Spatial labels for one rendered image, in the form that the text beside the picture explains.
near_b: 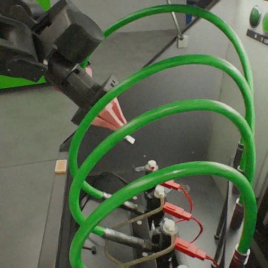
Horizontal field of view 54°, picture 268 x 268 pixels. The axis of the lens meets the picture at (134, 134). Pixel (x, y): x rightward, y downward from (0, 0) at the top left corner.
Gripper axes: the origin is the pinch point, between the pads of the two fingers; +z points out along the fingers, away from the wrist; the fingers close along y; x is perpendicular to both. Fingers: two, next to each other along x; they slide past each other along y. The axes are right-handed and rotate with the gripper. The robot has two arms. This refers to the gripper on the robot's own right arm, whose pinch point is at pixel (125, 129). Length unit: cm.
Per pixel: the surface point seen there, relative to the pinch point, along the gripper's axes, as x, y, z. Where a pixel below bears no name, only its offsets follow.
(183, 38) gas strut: 34.5, 14.5, 1.1
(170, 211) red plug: -8.2, -2.2, 15.9
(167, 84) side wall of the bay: 34.1, 2.4, 8.0
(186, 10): 7.6, 21.5, -7.4
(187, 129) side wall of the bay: 36.3, -4.3, 25.5
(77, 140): -10.8, -1.3, -7.1
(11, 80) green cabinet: 263, -213, -69
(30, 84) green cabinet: 274, -205, -50
